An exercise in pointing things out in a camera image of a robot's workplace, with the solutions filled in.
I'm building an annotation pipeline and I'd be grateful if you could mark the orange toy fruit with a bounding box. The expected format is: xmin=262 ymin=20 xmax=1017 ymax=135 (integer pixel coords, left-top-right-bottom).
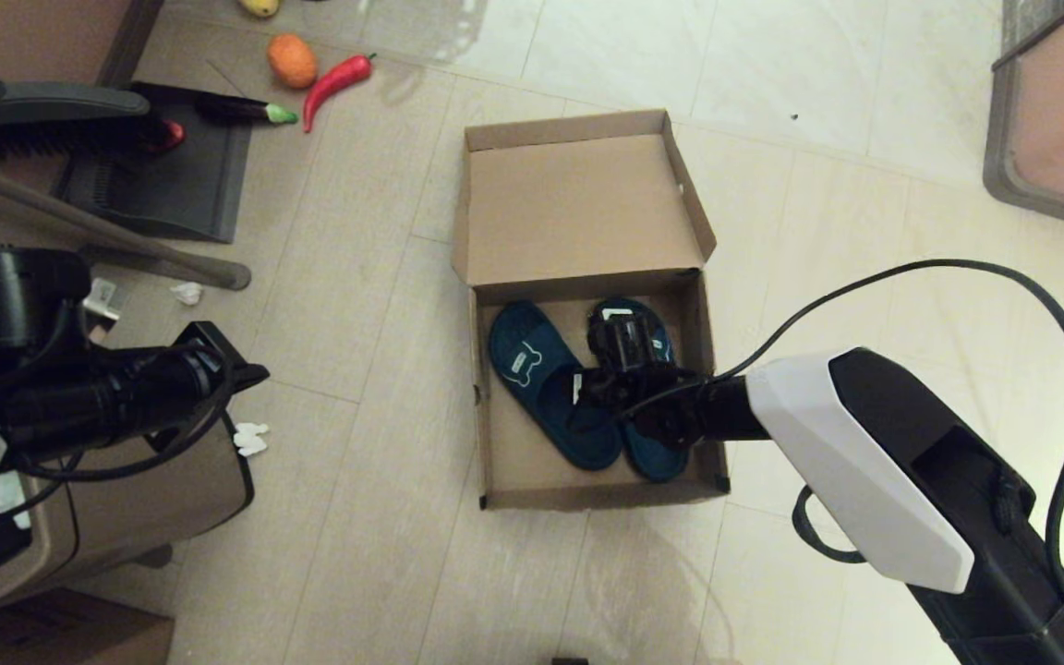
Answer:
xmin=268 ymin=34 xmax=320 ymax=91

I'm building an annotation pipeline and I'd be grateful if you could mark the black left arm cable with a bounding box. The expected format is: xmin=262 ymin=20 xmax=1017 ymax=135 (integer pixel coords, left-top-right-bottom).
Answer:
xmin=10 ymin=351 xmax=239 ymax=483

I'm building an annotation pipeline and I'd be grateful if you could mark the dark blue slipper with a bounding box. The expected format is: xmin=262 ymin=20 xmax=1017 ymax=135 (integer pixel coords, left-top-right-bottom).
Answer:
xmin=488 ymin=300 xmax=625 ymax=472
xmin=587 ymin=296 xmax=692 ymax=483

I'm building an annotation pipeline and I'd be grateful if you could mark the brown cardboard shoe box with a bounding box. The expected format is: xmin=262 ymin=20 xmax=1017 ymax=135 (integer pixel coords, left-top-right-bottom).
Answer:
xmin=451 ymin=109 xmax=732 ymax=511

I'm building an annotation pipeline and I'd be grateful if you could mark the brown plastic trash bin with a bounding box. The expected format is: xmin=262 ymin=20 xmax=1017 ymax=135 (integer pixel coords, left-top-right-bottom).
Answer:
xmin=0 ymin=420 xmax=256 ymax=622

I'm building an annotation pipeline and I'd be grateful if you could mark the red toy chili pepper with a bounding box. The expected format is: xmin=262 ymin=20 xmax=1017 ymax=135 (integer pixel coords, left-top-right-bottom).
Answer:
xmin=303 ymin=54 xmax=376 ymax=135

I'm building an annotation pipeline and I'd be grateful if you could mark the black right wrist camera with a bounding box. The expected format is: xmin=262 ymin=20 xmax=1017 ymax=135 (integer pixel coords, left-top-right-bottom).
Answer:
xmin=586 ymin=309 xmax=673 ymax=372

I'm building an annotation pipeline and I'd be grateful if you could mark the brown metal furniture frame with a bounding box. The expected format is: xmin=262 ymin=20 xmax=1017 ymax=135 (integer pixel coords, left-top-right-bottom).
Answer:
xmin=0 ymin=146 xmax=253 ymax=292

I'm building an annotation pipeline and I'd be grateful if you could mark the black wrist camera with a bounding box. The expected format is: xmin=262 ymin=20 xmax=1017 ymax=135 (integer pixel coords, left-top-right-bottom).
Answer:
xmin=586 ymin=309 xmax=673 ymax=372
xmin=0 ymin=248 xmax=94 ymax=363

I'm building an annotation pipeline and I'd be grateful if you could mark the black grey broom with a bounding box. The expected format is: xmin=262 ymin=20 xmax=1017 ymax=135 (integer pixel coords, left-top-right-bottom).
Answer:
xmin=0 ymin=42 xmax=156 ymax=163

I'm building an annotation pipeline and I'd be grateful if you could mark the dark grey dustpan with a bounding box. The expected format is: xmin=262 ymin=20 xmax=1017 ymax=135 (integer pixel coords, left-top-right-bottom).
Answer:
xmin=56 ymin=83 xmax=254 ymax=245

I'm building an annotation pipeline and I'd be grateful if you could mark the dark purple toy eggplant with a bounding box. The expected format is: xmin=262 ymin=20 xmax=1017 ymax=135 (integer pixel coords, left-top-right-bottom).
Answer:
xmin=195 ymin=96 xmax=300 ymax=127

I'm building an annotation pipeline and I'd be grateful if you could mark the plain brown cardboard carton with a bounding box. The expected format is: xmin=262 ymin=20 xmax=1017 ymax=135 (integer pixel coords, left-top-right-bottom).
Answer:
xmin=0 ymin=589 xmax=176 ymax=665

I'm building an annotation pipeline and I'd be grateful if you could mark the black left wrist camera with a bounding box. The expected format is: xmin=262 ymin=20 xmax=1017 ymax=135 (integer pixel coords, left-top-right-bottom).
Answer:
xmin=0 ymin=248 xmax=94 ymax=363

